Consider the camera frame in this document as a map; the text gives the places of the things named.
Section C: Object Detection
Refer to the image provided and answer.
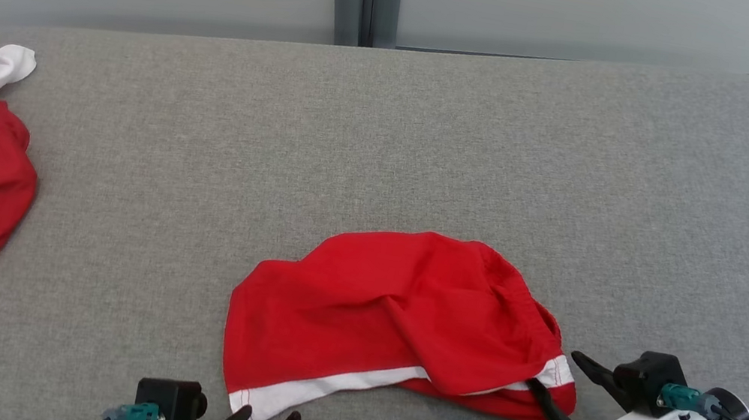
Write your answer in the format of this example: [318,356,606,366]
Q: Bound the red shorts with white stripe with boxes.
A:
[209,201,601,420]

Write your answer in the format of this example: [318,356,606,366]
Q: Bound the grey fabric sofa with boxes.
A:
[0,0,749,420]

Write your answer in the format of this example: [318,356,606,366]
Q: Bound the black left camera cable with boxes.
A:
[89,393,164,420]

